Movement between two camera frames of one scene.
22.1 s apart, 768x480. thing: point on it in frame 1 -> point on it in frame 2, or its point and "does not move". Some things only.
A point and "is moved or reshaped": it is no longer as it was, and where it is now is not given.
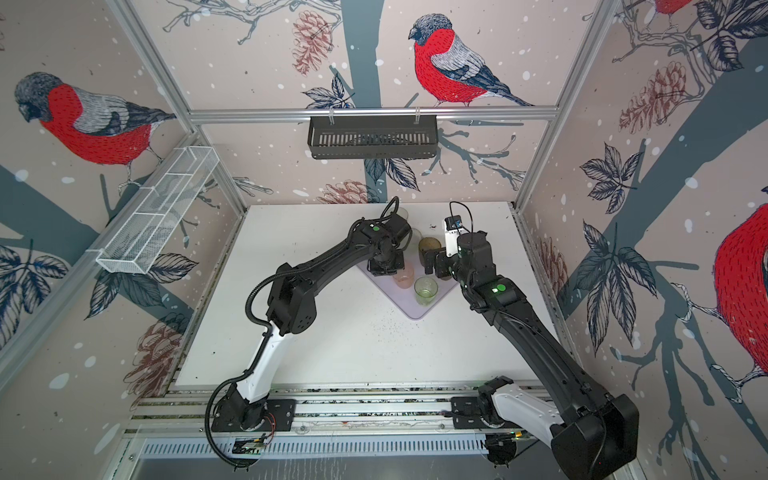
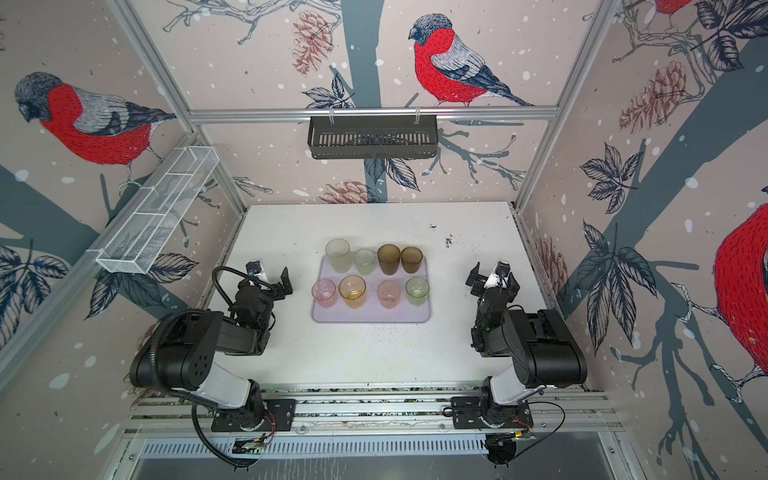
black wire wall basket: [372, 137] does not move
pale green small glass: [415, 240] is moved or reshaped
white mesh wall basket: [143, 233] does not move
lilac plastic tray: [406, 298] -> [371, 310]
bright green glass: [425, 290] is moved or reshaped
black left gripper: [378, 270] -> [279, 294]
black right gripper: [443, 260] -> [478, 290]
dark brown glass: [428, 243] is moved or reshaped
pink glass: [405, 278] -> [389, 292]
